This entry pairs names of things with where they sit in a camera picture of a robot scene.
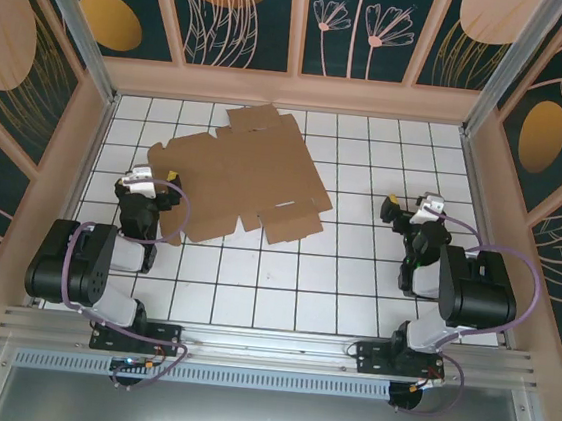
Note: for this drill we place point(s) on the brown cardboard box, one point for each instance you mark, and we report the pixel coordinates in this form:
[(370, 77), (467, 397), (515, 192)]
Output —
[(255, 167)]

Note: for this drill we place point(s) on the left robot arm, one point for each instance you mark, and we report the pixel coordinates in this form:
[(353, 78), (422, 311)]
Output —
[(89, 261)]

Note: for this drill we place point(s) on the yellow power connector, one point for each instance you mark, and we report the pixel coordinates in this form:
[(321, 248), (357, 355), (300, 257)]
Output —
[(426, 385)]

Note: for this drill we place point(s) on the small controller board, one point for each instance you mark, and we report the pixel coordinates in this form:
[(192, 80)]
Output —
[(130, 363)]

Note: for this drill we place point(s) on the grey metal sheet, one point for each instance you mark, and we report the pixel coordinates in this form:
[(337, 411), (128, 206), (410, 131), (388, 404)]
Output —
[(259, 419)]

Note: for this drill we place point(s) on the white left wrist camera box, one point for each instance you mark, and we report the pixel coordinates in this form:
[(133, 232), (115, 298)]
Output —
[(142, 182)]

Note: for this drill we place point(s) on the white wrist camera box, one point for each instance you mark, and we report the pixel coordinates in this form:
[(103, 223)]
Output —
[(142, 182), (428, 210)]

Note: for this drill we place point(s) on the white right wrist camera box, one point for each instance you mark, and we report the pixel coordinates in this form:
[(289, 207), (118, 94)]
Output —
[(428, 210)]

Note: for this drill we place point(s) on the aluminium table edge rail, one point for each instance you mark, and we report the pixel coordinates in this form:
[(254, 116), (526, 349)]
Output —
[(85, 180), (485, 227)]

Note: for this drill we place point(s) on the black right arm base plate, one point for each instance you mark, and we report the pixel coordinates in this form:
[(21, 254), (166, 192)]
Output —
[(371, 357)]

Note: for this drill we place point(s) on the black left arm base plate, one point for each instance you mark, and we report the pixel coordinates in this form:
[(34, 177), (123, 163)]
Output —
[(167, 338)]

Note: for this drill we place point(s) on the long aluminium mounting rail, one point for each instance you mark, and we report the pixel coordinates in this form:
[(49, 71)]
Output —
[(266, 350)]

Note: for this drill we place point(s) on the aluminium corner post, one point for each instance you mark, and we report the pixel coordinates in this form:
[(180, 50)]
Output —
[(512, 64), (74, 23)]

